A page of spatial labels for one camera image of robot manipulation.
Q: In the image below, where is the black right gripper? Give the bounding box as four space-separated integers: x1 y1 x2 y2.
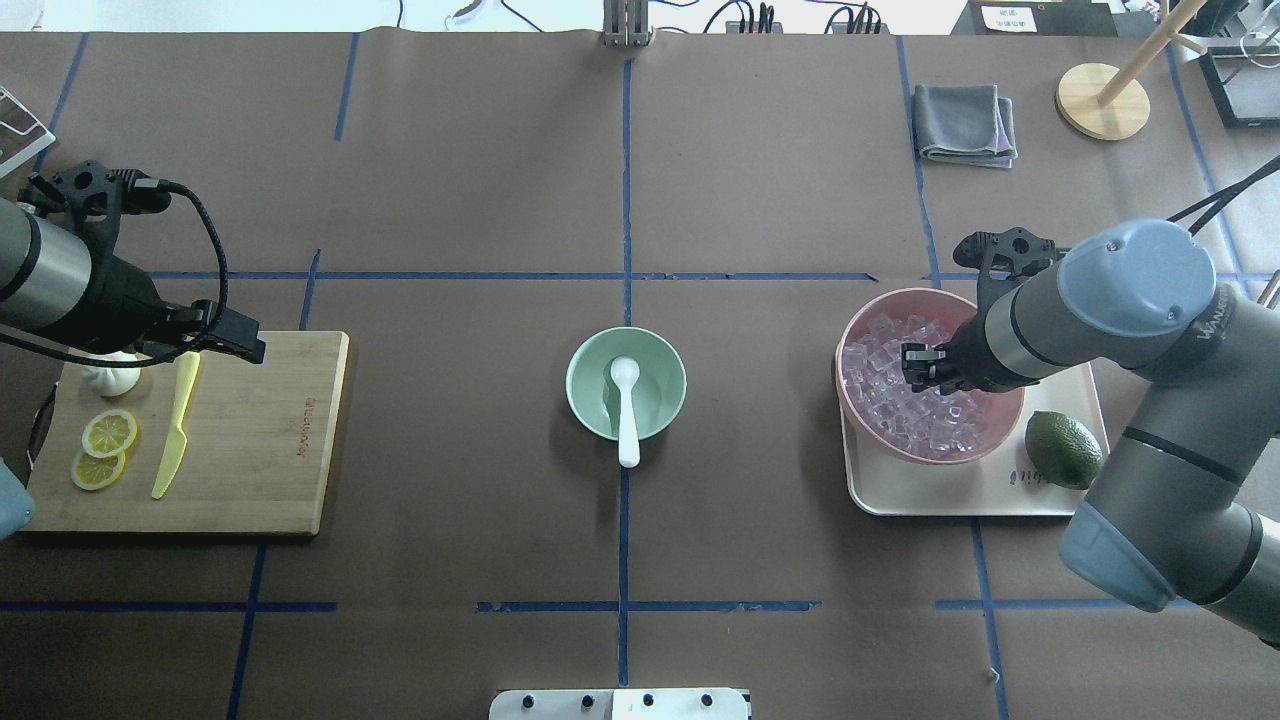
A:
901 342 977 395

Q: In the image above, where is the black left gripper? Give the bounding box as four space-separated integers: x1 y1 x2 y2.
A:
140 299 268 364

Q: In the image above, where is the white ceramic spoon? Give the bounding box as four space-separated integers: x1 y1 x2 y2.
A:
611 356 641 469

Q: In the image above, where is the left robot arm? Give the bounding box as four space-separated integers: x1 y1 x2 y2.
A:
1 193 268 369

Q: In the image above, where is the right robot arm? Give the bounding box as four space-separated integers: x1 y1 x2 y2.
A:
901 218 1279 647

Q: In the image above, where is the pink bowl of ice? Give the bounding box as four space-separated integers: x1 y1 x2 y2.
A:
833 288 1025 465

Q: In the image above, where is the green ceramic bowl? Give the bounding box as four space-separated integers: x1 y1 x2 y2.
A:
564 325 687 441

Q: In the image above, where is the yellow plastic knife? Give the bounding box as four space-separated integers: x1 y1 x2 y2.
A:
151 352 202 501

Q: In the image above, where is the white garlic bulb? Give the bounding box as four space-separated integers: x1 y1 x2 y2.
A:
81 351 141 398

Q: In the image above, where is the lemon slice upper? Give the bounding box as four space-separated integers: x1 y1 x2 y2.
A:
79 409 140 459

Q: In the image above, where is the lemon slice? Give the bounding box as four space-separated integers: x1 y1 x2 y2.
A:
79 409 140 459
69 450 128 492

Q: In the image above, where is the beige plastic tray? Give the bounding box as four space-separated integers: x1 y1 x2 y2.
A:
842 365 1108 518

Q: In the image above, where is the wooden cutting board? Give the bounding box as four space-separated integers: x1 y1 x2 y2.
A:
27 331 349 536

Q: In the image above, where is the lemon slice lower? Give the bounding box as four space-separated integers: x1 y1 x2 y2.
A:
69 450 128 492

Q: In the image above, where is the folded grey cloth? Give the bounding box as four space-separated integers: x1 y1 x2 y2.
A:
911 85 1018 169

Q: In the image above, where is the wooden mug tree stand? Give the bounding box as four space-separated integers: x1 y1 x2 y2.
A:
1053 1 1208 141

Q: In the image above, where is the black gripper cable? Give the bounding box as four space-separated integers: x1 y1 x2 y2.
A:
131 178 233 331

